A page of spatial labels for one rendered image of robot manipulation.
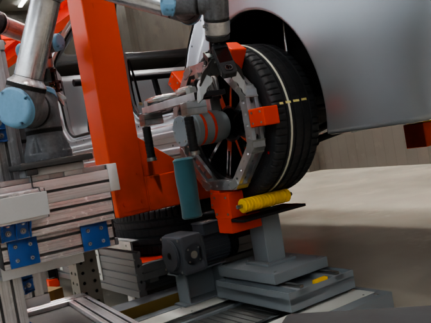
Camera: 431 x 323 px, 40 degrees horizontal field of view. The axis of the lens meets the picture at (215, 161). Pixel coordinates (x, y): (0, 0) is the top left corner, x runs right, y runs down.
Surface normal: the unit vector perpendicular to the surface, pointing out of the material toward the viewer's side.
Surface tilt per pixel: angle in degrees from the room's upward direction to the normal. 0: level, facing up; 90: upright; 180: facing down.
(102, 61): 90
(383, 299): 90
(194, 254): 90
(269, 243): 90
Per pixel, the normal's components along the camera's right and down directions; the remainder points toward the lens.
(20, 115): -0.16, 0.18
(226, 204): -0.81, 0.16
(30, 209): 0.47, -0.04
